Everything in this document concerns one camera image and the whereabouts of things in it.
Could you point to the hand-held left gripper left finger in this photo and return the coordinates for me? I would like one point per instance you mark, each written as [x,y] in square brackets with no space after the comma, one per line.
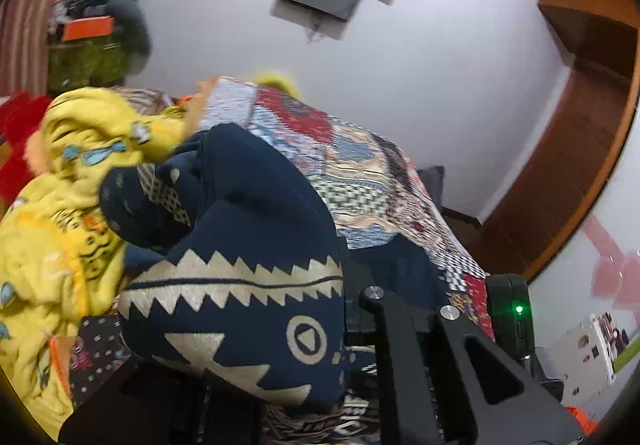
[165,407]

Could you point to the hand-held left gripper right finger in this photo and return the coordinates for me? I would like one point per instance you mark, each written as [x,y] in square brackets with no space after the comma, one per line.
[400,330]

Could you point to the navy patterned garment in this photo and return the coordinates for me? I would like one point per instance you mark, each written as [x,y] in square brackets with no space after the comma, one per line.
[260,235]

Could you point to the white cabinet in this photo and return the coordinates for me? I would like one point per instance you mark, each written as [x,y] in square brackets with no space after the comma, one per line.
[590,360]

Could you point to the orange object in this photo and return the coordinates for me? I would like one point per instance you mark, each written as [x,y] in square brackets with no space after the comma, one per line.
[582,420]

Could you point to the grey pillow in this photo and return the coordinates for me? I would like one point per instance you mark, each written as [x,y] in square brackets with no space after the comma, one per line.
[431,185]

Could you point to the patchwork bedspread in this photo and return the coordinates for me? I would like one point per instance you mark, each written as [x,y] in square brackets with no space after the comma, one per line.
[360,165]

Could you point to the yellow cartoon blanket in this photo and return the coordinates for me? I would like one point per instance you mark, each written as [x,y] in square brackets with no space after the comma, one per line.
[50,235]

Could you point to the yellow fuzzy cloth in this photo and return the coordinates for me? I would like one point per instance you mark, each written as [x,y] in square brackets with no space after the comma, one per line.
[277,82]

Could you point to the red plush cloth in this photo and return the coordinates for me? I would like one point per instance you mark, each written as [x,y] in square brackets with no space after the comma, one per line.
[20,145]

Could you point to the green storage box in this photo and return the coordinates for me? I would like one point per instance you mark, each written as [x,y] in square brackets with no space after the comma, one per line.
[85,62]

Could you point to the black bag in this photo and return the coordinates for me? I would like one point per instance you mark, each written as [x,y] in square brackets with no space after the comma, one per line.
[132,30]

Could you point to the orange box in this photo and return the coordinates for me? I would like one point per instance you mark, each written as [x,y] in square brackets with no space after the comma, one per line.
[89,28]

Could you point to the red striped curtain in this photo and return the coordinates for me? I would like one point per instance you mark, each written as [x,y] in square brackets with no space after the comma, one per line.
[30,10]

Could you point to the pink wall decoration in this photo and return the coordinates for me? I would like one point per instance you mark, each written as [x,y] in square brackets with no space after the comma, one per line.
[612,265]

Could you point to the wooden door frame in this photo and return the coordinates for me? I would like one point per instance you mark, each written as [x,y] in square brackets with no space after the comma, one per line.
[565,165]

